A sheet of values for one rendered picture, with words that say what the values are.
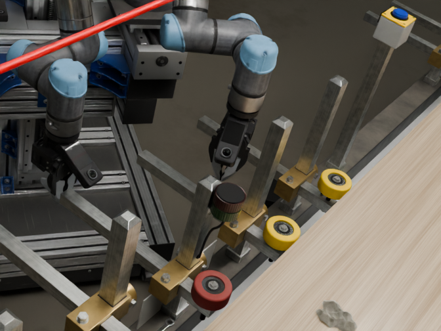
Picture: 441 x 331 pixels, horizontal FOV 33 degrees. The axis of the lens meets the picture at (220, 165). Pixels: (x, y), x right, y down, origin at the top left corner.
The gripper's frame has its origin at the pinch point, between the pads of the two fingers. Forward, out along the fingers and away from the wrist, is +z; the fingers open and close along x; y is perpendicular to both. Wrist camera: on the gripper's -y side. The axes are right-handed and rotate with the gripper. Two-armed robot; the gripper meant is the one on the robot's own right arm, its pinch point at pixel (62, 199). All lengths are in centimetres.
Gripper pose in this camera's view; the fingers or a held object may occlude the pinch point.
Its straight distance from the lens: 170.6
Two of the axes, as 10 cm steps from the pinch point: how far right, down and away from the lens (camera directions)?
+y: -7.8, -5.3, 3.4
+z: -2.2, 7.4, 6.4
